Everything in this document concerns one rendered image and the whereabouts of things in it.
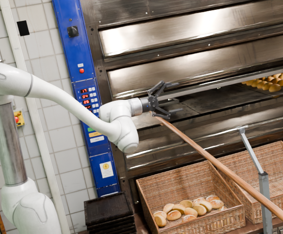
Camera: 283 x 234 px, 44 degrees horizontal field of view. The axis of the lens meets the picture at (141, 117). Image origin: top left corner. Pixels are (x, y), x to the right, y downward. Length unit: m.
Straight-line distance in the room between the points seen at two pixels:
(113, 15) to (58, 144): 0.89
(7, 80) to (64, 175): 1.13
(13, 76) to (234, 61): 1.56
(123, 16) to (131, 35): 0.13
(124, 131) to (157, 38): 0.90
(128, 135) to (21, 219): 0.56
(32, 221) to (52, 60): 1.06
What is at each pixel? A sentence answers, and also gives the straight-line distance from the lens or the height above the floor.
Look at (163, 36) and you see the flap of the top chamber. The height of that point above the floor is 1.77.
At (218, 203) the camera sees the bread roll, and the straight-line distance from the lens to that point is 2.49.
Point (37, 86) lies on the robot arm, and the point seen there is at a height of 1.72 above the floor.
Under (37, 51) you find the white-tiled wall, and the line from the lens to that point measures 2.24.
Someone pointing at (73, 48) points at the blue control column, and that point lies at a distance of 2.21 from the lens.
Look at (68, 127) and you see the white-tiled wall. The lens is 2.32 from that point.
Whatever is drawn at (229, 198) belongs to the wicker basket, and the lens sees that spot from 2.44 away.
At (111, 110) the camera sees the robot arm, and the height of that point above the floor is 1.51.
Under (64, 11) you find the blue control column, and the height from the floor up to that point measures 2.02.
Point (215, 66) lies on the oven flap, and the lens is 2.46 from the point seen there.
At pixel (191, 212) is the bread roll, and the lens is 2.40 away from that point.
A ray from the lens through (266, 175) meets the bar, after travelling 2.12.
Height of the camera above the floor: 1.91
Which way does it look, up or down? 16 degrees down
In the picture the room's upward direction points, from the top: 10 degrees counter-clockwise
